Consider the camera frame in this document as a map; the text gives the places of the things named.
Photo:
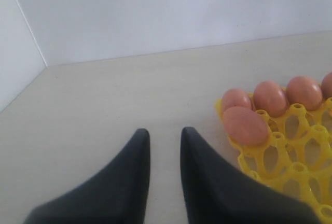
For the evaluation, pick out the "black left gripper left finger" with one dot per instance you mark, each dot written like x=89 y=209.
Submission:
x=116 y=194

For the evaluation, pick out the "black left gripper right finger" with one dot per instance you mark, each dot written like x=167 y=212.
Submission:
x=216 y=192

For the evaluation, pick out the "brown egg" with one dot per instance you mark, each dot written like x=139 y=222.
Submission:
x=306 y=91
x=326 y=86
x=269 y=96
x=236 y=97
x=245 y=126

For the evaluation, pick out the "yellow plastic egg tray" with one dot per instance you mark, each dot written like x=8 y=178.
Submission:
x=296 y=160

